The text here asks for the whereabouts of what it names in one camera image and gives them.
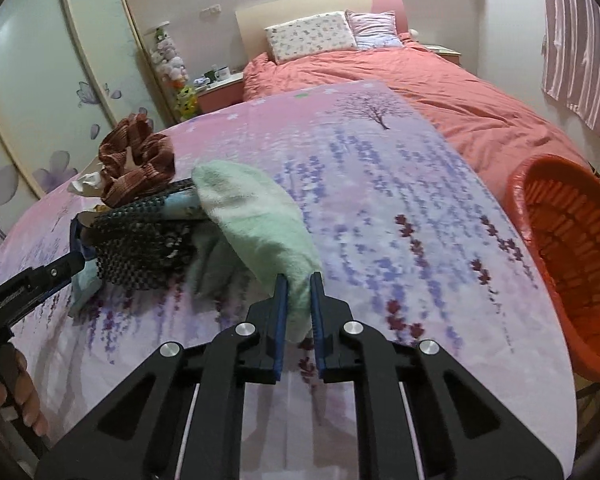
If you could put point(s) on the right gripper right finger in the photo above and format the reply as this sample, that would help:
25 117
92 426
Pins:
336 336

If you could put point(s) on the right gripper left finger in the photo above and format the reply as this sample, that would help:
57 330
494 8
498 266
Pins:
263 337

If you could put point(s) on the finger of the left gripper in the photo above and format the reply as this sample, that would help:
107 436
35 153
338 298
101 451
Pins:
80 236

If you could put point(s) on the black white checkered scrunchie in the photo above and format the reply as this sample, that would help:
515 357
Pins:
142 244

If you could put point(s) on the brown plaid scrunchie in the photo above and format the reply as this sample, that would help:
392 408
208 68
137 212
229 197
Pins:
136 161

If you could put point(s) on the light green fluffy towel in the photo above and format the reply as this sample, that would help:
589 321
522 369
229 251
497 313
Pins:
265 228

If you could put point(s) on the light blue cloth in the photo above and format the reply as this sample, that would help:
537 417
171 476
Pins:
86 283

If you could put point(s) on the person's left hand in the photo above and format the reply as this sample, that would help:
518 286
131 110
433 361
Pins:
26 397

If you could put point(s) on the white crumpled tissue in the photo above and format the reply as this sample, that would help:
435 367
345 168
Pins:
87 185

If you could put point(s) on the floral pink purple bedsheet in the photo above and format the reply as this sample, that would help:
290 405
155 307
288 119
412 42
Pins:
464 371

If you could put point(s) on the floral sliding wardrobe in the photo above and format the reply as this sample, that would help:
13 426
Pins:
69 71

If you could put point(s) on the hanging plush toys column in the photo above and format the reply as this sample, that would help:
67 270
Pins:
173 75

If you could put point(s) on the pink white nightstand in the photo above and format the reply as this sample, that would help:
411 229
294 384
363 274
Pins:
221 94

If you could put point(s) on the white mug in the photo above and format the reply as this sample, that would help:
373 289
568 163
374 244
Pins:
221 73

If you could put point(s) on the cream pink headboard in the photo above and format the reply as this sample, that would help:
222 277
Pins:
253 20

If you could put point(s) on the orange plastic laundry basket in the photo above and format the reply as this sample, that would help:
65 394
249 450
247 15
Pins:
555 205

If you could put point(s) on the coral pink duvet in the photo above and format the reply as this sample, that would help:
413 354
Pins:
493 131

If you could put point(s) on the white floral pillow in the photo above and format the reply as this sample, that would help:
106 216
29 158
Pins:
314 34

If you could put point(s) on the right side nightstand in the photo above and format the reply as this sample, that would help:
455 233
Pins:
446 53

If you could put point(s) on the pink striped pillow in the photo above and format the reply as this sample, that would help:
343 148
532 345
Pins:
374 30

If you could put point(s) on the pink striped curtain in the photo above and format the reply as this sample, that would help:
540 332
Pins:
571 49

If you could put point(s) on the wall power socket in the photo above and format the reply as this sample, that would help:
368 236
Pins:
211 10

